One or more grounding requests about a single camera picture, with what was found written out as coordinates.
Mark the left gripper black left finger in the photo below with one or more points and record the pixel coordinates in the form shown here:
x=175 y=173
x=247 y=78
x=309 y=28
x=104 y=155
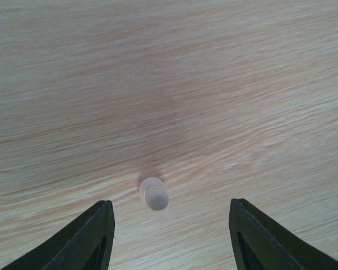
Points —
x=85 y=243

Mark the white pawn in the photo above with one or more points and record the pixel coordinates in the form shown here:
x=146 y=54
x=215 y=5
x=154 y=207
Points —
x=152 y=190

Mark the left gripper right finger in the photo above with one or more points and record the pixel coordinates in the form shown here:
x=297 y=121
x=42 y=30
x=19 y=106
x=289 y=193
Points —
x=259 y=242

